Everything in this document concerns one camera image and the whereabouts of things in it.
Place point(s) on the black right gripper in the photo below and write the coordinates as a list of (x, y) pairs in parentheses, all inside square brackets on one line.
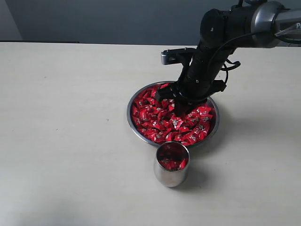
[(185, 92)]

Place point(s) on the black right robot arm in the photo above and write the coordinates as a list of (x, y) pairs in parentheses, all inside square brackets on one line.
[(259, 24)]

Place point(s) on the red wrapped candies pile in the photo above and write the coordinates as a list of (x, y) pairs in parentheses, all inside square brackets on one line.
[(164, 124)]

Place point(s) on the round steel bowl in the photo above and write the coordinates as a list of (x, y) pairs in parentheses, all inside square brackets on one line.
[(212, 122)]

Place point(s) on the red candies in cup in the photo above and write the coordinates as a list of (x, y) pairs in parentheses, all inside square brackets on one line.
[(173, 158)]

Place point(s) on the shiny steel cup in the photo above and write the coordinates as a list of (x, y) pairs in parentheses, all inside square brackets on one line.
[(166, 177)]

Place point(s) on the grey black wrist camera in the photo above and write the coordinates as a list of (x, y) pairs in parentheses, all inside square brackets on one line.
[(177, 56)]

